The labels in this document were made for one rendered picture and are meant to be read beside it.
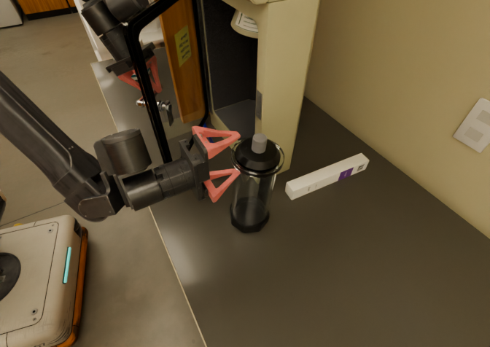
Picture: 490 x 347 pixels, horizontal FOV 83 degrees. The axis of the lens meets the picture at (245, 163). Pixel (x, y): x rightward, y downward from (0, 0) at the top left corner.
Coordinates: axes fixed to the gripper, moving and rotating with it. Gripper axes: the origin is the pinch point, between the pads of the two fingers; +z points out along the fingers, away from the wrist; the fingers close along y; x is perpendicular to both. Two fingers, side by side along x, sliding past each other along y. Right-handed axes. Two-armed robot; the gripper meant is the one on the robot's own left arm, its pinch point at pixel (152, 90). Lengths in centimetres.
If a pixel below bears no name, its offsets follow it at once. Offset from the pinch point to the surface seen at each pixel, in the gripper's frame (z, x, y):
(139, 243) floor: 89, -13, 93
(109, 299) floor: 89, 20, 93
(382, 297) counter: 49, 25, -42
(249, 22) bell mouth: -3.6, -8.4, -25.7
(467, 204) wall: 57, -4, -64
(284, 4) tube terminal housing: -5.9, -0.9, -35.4
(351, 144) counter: 46, -23, -38
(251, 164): 14.1, 16.0, -24.3
